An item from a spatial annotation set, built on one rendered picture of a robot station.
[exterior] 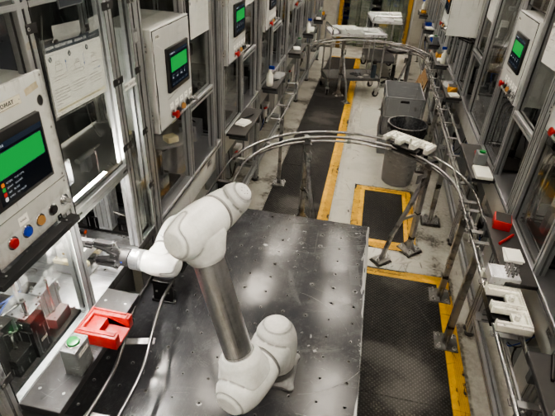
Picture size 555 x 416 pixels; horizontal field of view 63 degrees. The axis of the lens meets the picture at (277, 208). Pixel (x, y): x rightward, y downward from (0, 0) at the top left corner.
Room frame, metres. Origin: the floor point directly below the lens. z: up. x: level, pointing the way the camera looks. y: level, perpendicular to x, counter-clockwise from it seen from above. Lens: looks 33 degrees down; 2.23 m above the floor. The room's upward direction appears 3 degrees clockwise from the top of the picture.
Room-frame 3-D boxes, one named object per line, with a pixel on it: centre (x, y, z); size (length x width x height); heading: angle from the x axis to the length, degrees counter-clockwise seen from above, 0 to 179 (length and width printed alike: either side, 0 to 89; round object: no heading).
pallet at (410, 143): (3.10, -0.94, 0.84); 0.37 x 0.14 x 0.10; 48
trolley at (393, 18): (8.07, -1.61, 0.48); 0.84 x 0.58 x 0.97; 178
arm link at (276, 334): (1.19, -0.02, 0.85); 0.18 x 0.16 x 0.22; 151
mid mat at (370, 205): (3.43, -0.94, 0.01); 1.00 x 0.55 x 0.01; 170
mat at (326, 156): (5.99, -0.62, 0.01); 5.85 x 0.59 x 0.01; 170
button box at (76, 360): (0.99, 0.65, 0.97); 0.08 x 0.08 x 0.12; 80
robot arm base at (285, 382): (1.22, -0.03, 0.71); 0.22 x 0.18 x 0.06; 170
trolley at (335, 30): (6.89, -0.99, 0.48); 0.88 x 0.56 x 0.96; 98
